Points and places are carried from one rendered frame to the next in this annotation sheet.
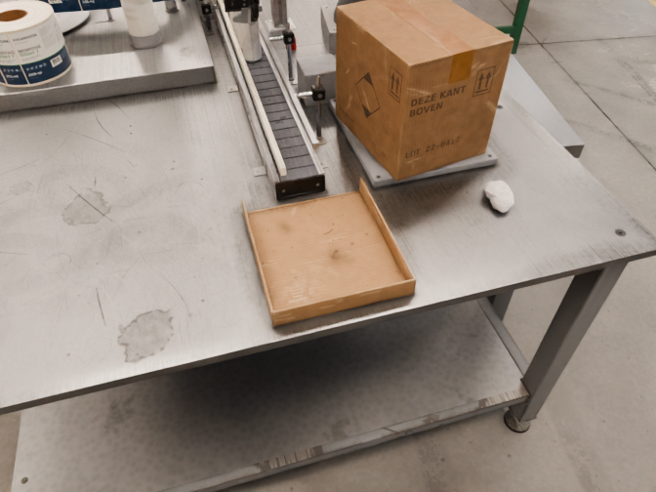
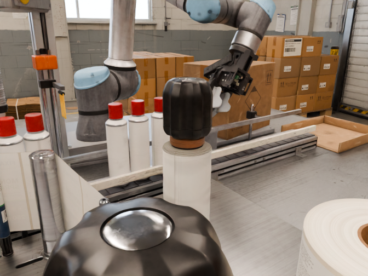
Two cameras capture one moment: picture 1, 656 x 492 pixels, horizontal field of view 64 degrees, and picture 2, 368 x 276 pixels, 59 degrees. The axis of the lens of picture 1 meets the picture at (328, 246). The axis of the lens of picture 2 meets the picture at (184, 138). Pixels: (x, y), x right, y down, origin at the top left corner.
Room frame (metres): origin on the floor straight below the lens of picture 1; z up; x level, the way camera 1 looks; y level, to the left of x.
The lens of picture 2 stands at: (1.69, 1.02, 1.26)
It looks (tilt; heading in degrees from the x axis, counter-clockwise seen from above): 19 degrees down; 251
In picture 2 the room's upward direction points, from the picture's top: straight up
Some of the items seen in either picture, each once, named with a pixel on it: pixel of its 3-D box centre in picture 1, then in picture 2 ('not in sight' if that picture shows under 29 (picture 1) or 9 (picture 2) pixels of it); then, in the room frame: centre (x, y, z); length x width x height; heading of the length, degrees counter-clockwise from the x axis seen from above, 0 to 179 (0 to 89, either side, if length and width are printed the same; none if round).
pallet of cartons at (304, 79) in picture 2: not in sight; (286, 77); (-1.23, -2.98, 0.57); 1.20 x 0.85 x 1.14; 10
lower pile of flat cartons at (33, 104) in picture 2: not in sight; (30, 107); (2.35, -4.19, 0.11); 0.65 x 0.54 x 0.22; 4
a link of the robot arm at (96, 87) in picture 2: not in sight; (94, 87); (1.63, -0.11, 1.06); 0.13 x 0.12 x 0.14; 44
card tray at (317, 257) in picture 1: (322, 243); (330, 131); (0.71, 0.01, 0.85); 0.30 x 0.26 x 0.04; 16
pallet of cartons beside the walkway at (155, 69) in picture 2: not in sight; (150, 86); (0.65, -3.55, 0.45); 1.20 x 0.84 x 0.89; 99
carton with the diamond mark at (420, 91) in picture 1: (413, 81); (228, 95); (1.08, -0.19, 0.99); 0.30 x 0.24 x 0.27; 25
